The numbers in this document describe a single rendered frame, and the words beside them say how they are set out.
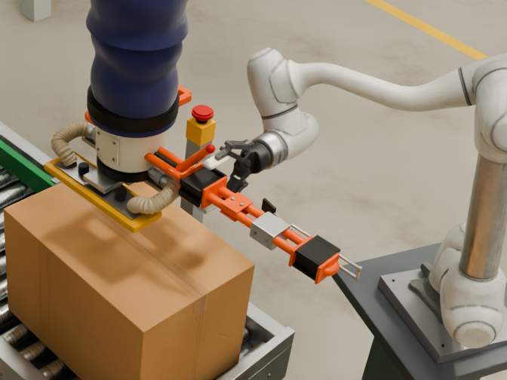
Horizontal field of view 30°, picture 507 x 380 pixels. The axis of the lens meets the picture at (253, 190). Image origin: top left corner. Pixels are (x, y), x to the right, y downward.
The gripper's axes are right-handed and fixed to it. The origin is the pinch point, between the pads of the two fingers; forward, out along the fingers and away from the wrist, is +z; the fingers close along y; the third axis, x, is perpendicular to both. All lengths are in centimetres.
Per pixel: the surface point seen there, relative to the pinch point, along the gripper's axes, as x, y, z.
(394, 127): 71, 127, -240
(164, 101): 15.2, -17.2, 0.5
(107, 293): 12.4, 32.1, 19.7
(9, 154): 109, 63, -24
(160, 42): 15.2, -34.3, 3.6
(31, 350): 39, 72, 24
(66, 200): 48, 32, 3
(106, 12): 24.7, -40.3, 11.5
